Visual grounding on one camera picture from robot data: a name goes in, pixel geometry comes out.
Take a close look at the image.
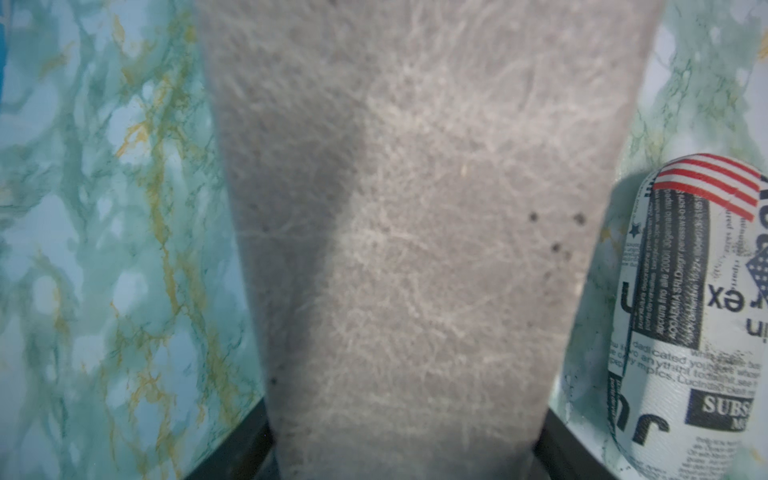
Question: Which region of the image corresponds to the newspaper print eyeglass case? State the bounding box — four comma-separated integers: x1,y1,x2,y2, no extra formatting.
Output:
607,153,767,479

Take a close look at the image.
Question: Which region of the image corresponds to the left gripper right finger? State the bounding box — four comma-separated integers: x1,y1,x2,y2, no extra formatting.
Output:
533,409,616,480

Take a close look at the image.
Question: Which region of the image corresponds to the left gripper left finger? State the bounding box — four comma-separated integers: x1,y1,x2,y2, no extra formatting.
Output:
186,399,274,480

